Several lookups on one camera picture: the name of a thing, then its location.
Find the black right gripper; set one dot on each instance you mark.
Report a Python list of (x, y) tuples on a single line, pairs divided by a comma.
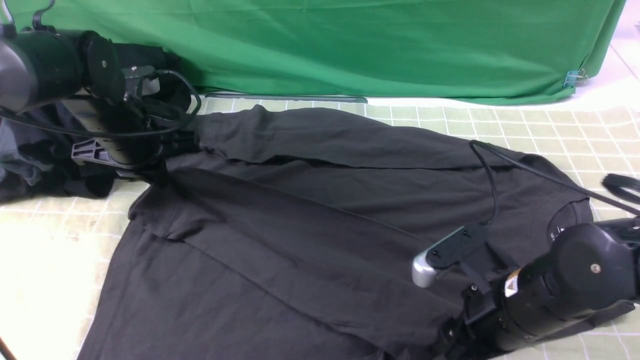
[(500, 316)]

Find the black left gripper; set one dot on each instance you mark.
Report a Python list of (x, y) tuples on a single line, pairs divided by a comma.
[(118, 136)]

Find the gray long-sleeve top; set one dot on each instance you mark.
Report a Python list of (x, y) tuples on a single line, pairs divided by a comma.
[(291, 235)]

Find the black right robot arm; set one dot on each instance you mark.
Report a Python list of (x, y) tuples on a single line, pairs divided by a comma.
[(589, 268)]

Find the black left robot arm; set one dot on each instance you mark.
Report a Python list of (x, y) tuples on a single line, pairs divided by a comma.
[(81, 71)]

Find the pile of dark clothes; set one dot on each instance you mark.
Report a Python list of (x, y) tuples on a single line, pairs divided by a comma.
[(36, 162)]

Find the light green checkered tablecloth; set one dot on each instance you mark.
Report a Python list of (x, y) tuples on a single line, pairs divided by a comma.
[(55, 251)]

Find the gray metal strip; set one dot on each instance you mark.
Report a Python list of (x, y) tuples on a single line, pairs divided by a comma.
[(323, 98)]

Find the blue binder clip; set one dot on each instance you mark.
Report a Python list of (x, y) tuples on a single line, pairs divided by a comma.
[(574, 78)]

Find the green backdrop cloth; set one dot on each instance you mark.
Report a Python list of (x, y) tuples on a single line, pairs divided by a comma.
[(490, 52)]

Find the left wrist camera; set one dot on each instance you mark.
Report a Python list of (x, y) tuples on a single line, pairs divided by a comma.
[(140, 81)]

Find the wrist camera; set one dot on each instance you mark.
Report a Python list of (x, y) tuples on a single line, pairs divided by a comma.
[(451, 250), (140, 81)]

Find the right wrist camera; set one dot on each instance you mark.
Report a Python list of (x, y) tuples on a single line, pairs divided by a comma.
[(451, 250)]

